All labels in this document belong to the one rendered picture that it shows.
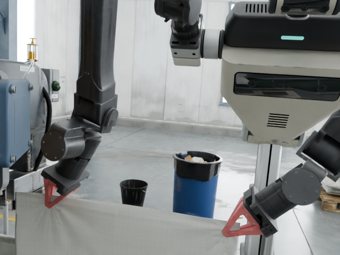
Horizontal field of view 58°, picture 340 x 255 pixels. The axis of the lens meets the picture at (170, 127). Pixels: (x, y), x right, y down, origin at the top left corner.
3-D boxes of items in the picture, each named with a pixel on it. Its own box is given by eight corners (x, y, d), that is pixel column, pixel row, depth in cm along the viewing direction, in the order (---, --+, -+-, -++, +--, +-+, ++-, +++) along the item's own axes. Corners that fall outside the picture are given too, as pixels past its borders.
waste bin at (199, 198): (218, 214, 323) (224, 153, 314) (215, 237, 273) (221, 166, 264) (173, 207, 333) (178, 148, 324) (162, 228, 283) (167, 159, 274)
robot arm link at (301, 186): (357, 159, 55) (314, 130, 58) (370, 159, 45) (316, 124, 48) (313, 210, 57) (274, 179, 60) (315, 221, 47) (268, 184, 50)
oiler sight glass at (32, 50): (39, 59, 79) (40, 46, 79) (33, 59, 77) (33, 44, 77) (31, 59, 80) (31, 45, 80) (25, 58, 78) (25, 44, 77)
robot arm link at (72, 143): (121, 109, 64) (88, 95, 67) (88, 108, 54) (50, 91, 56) (103, 161, 66) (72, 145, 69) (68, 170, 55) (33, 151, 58)
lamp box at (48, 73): (58, 101, 88) (59, 69, 86) (49, 102, 83) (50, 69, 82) (35, 99, 89) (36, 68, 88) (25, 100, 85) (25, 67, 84)
